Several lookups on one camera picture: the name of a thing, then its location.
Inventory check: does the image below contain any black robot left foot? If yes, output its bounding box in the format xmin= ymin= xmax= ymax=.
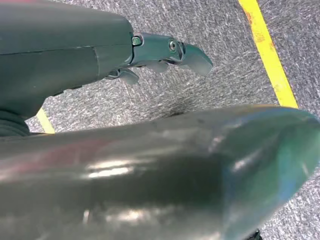
xmin=246 ymin=229 xmax=263 ymax=240

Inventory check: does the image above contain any yellow floor tape line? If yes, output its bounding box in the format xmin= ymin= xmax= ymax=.
xmin=238 ymin=0 xmax=299 ymax=110

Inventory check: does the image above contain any short yellow floor tape strip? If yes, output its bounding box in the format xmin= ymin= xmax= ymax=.
xmin=35 ymin=107 xmax=56 ymax=135

